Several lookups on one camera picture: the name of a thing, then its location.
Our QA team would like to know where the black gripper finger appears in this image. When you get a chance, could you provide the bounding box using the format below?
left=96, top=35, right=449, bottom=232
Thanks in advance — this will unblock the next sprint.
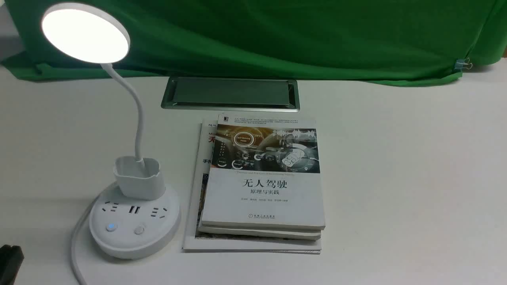
left=0, top=245, right=24, bottom=285

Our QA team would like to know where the bottom thin white book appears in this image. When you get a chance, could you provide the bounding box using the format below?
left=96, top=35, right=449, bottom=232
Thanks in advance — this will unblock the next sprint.
left=183, top=120, right=322, bottom=255

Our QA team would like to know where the white desk lamp socket base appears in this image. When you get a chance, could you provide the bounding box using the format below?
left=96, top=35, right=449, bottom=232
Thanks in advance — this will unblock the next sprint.
left=41, top=2, right=181, bottom=259

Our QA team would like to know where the silver desk cable hatch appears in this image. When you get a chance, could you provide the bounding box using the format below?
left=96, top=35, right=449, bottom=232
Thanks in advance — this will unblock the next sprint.
left=161, top=76, right=301, bottom=112

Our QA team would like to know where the blue binder clip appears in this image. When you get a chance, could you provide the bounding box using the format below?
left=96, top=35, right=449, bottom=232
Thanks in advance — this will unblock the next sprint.
left=454, top=57, right=474, bottom=72

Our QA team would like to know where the green backdrop cloth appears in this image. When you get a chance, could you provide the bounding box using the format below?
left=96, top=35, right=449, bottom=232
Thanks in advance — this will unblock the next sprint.
left=0, top=0, right=507, bottom=87

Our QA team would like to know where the top white self-driving book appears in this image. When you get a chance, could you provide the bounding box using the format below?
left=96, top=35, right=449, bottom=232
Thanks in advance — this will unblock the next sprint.
left=201, top=112, right=326, bottom=231

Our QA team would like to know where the middle white book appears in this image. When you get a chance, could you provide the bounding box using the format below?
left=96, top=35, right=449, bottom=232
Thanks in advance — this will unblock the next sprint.
left=196, top=223, right=322, bottom=241

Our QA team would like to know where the white power cable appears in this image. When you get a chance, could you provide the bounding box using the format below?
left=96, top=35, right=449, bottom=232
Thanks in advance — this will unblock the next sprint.
left=71, top=183, right=119, bottom=285

